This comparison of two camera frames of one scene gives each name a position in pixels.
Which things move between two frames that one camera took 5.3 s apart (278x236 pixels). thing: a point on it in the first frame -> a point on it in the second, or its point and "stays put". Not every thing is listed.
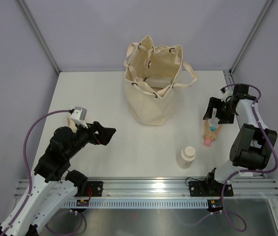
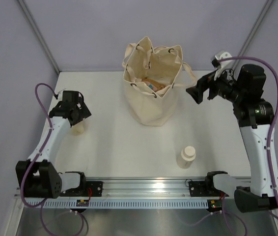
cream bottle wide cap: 186,158 stays put
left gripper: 104,133 -> 83,112
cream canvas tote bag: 151,74 stays put
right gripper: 213,103 -> 202,84
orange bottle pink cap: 211,128 -> 153,84
